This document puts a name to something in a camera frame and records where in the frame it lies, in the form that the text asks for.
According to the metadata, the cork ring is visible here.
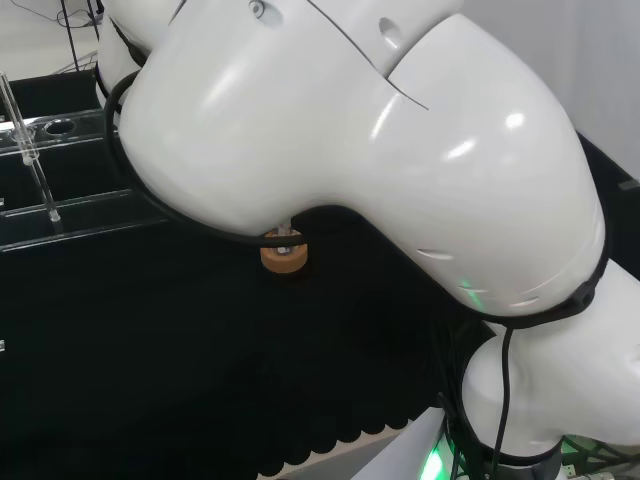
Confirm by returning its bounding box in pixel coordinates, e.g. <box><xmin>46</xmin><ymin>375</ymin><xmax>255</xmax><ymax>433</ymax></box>
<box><xmin>259</xmin><ymin>238</ymin><xmax>308</xmax><ymax>276</ymax></box>

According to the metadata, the clear acrylic funnel stand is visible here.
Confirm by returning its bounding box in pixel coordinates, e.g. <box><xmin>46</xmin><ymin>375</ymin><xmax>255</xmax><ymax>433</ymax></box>
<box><xmin>0</xmin><ymin>72</ymin><xmax>169</xmax><ymax>254</ymax></box>

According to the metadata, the black tripod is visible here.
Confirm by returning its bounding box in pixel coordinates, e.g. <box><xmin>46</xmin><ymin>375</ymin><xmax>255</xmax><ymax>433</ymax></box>
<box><xmin>55</xmin><ymin>0</ymin><xmax>104</xmax><ymax>72</ymax></box>

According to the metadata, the glass round-bottom flask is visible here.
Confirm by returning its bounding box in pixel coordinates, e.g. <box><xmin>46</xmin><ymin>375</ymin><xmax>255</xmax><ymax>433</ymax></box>
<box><xmin>269</xmin><ymin>218</ymin><xmax>297</xmax><ymax>254</ymax></box>

